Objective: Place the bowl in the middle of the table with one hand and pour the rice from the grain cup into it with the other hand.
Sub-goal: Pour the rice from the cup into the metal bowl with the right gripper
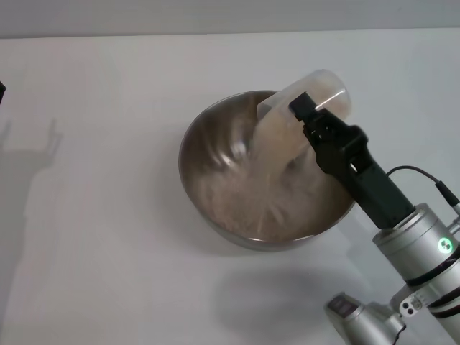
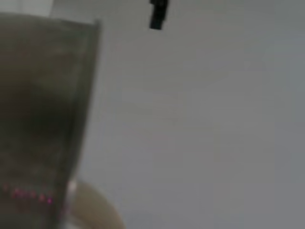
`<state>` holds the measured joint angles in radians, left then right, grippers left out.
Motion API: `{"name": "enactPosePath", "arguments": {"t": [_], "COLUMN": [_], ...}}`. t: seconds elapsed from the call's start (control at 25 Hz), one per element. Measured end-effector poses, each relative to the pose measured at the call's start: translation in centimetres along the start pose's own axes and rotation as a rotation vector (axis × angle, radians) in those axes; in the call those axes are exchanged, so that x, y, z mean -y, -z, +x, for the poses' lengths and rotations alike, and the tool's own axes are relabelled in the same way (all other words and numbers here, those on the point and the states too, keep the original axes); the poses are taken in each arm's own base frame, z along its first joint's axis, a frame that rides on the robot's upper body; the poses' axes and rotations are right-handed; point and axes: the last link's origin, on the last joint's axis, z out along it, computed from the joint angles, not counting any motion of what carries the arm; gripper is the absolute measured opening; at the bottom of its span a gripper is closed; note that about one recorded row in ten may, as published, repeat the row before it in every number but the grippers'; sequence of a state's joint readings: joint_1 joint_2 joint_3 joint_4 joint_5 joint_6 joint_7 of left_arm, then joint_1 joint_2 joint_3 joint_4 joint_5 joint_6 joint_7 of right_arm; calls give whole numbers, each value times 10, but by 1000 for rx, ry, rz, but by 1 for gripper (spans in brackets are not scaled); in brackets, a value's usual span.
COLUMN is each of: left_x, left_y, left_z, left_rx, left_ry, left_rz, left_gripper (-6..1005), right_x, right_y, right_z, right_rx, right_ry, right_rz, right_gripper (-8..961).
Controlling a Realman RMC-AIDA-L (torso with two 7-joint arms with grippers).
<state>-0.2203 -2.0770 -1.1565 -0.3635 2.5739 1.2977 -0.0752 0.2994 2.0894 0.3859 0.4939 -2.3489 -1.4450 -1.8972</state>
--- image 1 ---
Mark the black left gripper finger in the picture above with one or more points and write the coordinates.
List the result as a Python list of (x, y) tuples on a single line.
[(2, 93)]

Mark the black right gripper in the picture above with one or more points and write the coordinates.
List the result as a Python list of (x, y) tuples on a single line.
[(366, 183)]

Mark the clear plastic measuring cup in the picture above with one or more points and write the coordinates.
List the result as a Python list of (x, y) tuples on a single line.
[(323, 86)]

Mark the stainless steel mixing bowl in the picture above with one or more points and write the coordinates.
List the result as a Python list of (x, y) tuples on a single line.
[(215, 151)]

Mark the white rice grains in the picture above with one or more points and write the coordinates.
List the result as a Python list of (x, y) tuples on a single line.
[(251, 208)]

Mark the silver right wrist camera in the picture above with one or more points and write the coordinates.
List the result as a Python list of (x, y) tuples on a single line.
[(359, 316)]

